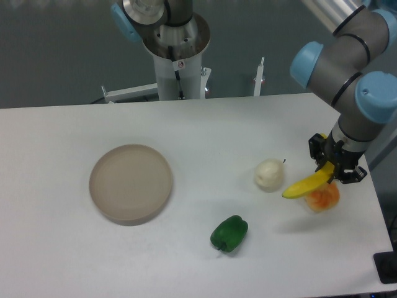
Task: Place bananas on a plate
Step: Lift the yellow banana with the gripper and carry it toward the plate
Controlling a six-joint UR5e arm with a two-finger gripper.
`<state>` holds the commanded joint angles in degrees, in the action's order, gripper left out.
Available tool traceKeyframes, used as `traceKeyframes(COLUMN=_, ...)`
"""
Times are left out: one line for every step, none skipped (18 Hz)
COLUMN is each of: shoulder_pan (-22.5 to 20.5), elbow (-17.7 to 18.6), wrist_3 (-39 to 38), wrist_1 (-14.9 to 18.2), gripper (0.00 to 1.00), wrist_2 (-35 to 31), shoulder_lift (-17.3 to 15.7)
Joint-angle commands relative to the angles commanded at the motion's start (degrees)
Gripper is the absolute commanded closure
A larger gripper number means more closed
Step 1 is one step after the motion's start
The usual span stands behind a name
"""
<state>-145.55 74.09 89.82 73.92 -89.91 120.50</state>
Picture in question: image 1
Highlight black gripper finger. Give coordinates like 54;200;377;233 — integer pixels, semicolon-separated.
308;133;326;172
336;166;368;184

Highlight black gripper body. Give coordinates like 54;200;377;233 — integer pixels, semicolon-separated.
323;136;360;174

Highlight yellow banana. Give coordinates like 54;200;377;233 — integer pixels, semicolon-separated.
282;133;334;199

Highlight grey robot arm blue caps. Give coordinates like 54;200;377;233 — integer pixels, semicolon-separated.
110;1;396;184

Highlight beige round plate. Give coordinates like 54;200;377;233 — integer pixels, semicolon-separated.
89;144;173;226

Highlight orange peach fruit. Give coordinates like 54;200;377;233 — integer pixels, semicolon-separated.
305;182;340;212

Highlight white pear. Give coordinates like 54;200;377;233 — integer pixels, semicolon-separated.
254;158;285;192

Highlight black device at table edge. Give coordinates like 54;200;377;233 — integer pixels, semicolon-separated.
373;251;396;284

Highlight green bell pepper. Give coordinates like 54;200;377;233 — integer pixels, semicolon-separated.
210;215;249;253

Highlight white metal frame post right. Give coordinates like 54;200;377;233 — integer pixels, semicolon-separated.
253;56;265;97

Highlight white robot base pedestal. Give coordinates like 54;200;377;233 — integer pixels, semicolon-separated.
143;13;210;101

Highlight black cable on pedestal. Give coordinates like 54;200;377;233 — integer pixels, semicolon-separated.
167;45;186;100

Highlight white metal frame bracket left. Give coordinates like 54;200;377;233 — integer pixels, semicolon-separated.
101;83;158;103

